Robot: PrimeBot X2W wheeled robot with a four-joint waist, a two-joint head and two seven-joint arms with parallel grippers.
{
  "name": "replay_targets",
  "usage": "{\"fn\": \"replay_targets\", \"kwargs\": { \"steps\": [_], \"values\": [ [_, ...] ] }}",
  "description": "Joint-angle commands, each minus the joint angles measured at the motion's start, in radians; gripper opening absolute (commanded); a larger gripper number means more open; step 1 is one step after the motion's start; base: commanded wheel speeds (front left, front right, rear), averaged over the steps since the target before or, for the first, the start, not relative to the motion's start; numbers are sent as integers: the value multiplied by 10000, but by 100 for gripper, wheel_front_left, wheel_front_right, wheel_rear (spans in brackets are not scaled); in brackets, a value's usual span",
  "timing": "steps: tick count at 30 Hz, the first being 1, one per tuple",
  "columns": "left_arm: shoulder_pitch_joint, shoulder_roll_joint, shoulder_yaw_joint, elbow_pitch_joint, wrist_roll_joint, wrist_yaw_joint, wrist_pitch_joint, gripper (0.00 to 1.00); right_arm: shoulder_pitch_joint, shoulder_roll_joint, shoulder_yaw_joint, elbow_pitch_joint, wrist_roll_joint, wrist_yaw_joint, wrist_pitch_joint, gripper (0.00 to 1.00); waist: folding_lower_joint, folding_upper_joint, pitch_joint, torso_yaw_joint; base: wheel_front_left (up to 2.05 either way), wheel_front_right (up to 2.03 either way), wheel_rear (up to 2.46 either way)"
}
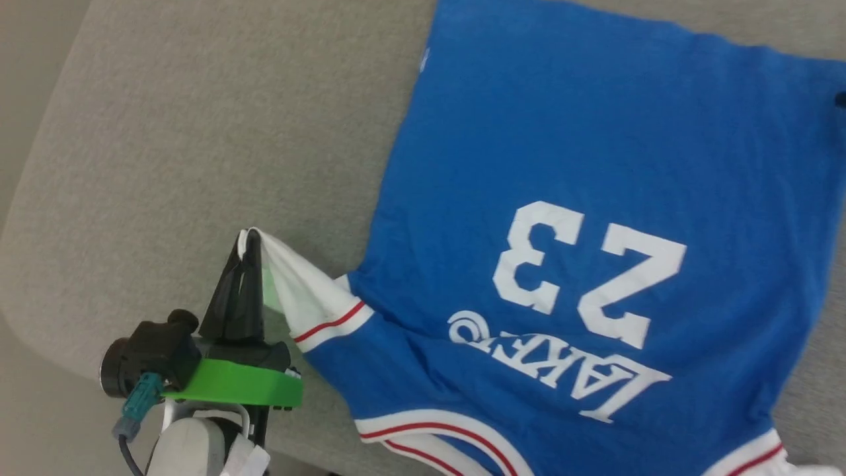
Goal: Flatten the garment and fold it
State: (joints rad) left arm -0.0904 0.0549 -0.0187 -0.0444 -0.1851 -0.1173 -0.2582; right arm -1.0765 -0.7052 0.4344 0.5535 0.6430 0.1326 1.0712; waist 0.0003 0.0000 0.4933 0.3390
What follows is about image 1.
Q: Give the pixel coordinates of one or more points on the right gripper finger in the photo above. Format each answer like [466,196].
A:
[841,100]

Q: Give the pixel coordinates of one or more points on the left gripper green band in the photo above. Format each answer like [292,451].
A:
[238,383]

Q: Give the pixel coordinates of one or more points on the blue basketball jersey number 23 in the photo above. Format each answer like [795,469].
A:
[568,198]

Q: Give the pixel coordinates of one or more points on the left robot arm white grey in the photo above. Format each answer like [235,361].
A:
[192,446]

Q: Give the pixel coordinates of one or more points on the grey fabric sofa cushion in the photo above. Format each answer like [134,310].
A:
[198,132]

